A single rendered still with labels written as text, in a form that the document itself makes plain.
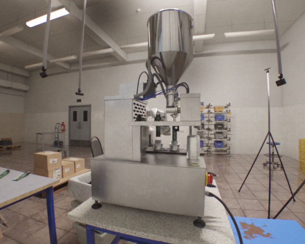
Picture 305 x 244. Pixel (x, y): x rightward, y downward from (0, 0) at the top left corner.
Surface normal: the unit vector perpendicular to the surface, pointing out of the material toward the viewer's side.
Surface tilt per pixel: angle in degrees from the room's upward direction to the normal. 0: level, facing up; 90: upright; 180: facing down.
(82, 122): 90
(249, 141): 90
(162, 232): 0
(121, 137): 90
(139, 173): 90
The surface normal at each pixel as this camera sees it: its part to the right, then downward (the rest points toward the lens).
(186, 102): -0.27, 0.00
